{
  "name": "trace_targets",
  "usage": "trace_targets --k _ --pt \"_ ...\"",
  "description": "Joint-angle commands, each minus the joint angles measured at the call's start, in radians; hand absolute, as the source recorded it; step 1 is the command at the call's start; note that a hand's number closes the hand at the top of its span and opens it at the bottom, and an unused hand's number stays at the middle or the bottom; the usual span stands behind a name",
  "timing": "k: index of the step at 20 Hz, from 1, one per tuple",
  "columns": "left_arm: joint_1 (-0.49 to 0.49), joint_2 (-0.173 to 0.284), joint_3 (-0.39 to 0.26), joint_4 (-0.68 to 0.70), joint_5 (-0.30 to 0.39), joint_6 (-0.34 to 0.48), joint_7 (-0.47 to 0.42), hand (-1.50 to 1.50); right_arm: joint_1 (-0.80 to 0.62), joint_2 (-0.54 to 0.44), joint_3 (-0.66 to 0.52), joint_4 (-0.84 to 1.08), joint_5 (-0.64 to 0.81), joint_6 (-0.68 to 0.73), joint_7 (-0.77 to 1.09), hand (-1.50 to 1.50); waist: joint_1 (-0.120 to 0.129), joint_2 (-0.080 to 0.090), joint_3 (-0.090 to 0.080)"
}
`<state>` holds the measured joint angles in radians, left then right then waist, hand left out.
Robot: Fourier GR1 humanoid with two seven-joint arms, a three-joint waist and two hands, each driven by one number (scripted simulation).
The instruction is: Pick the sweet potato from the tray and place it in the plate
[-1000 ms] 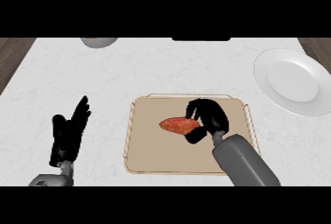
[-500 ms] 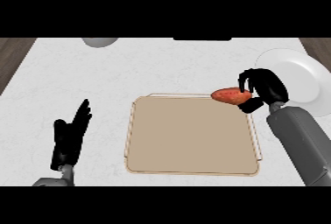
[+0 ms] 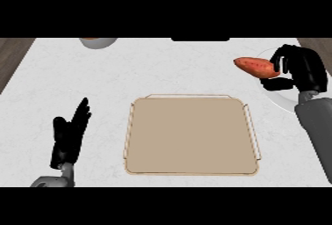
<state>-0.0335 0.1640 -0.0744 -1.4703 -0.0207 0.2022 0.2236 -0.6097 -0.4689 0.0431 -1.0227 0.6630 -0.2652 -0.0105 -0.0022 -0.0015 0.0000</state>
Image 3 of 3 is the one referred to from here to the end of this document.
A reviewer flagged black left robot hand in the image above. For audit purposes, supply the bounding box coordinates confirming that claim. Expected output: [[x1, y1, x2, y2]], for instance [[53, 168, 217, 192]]
[[48, 97, 93, 171]]

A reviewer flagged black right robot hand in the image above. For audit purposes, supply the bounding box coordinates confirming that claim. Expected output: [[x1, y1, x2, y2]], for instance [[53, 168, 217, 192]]
[[258, 43, 329, 94]]

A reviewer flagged white round plate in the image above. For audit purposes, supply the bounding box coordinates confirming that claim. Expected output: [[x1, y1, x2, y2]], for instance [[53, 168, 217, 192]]
[[253, 47, 332, 114]]

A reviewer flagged grey round bowl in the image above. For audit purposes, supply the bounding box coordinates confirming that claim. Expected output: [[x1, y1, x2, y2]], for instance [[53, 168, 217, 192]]
[[78, 38, 119, 50]]

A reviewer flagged beige square tray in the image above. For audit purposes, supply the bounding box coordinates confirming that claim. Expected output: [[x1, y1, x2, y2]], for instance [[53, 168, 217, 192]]
[[122, 93, 262, 177]]

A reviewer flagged orange sweet potato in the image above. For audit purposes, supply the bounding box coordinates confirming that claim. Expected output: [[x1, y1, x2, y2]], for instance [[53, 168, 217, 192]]
[[231, 56, 281, 79]]

